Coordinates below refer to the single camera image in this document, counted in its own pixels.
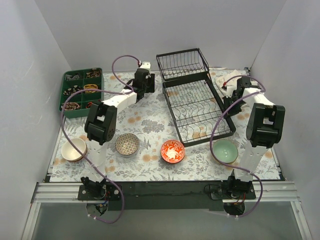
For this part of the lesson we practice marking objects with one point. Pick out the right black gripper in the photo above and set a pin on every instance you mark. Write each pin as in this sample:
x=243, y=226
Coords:
x=229, y=103

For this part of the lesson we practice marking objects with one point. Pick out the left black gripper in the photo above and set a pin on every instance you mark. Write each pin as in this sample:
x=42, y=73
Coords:
x=150, y=83

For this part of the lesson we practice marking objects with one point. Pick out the black wire dish rack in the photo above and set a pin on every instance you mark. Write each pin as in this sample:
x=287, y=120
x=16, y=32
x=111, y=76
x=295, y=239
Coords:
x=193, y=101

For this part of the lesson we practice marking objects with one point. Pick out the brown patterned bowl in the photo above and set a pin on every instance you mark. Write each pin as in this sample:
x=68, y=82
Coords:
x=127, y=145

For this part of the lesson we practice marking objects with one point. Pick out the red floral bowl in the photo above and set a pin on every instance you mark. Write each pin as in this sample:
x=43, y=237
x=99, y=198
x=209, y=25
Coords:
x=172, y=151

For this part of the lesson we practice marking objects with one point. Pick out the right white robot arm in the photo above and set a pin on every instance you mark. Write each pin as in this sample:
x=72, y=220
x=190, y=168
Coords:
x=264, y=128

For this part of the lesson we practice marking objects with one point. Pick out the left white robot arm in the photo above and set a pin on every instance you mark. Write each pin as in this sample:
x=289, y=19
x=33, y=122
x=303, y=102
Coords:
x=101, y=121

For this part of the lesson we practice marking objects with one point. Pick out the white folded cloth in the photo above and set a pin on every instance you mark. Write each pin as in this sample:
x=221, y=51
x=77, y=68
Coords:
x=219, y=81

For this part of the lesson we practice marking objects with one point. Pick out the mint green bowl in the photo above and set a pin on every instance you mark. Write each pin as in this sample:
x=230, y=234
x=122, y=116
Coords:
x=225, y=151

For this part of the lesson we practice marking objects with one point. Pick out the yellow bowl under green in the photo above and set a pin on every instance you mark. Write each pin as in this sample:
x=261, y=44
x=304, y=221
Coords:
x=225, y=162

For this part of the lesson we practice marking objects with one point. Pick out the floral table mat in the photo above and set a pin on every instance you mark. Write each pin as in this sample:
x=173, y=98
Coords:
x=160, y=138

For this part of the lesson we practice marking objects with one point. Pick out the green compartment tray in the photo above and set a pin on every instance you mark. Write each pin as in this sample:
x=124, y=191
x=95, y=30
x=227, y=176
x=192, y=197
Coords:
x=80, y=88

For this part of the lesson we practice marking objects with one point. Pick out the cream white bowl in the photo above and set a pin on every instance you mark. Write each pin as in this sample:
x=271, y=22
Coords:
x=70, y=154

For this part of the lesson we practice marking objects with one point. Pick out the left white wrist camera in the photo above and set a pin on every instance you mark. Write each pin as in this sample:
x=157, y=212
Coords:
x=146, y=65

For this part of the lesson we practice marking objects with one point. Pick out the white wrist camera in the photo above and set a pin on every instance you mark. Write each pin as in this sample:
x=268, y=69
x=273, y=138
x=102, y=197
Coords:
x=146, y=65
x=228, y=90

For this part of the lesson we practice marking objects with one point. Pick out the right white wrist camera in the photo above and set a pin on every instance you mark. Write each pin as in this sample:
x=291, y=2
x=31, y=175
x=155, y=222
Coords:
x=228, y=90

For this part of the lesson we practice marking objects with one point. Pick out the aluminium frame rail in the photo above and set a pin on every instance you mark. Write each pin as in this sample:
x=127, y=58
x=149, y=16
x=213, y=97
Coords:
x=63, y=192

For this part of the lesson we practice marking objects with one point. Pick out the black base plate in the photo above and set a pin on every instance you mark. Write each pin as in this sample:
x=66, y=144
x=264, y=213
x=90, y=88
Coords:
x=162, y=195

